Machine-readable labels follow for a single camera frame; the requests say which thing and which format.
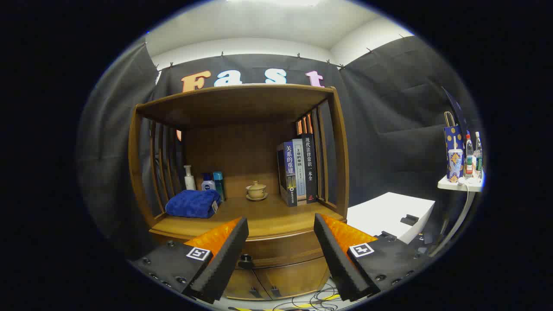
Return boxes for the blue folded towel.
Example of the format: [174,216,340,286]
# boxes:
[165,189,222,219]

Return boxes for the black floor cables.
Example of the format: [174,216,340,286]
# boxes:
[276,283,342,311]

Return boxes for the white box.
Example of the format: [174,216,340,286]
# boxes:
[346,192,436,244]

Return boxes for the wooden countertop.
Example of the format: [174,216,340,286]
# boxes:
[149,194,348,241]

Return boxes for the wooden cabinet door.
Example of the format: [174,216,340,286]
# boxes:
[255,257,331,300]
[222,268,268,300]

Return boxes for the clear bottle with green label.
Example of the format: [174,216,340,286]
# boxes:
[474,131,483,178]

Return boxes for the black book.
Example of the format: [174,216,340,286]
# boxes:
[301,133,318,203]

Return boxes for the grey book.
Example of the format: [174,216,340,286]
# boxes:
[292,138,307,204]

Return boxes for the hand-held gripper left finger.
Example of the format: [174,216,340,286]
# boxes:
[130,217,250,304]

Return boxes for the teal bottle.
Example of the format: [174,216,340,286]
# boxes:
[213,171,226,201]

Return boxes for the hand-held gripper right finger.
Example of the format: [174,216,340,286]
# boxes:
[314,213,432,302]

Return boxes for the white side table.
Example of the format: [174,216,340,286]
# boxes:
[428,173,485,258]

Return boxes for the wooden drawer with black knob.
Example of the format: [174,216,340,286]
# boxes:
[151,229,346,269]

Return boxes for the beige lidded teacup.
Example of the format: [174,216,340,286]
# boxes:
[245,181,269,201]

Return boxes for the blue dotted gift bag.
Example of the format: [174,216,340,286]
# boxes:
[443,111,469,182]

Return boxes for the white cup with straw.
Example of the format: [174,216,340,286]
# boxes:
[447,137,464,184]

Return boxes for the wooden cabinet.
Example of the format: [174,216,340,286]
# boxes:
[128,83,350,301]

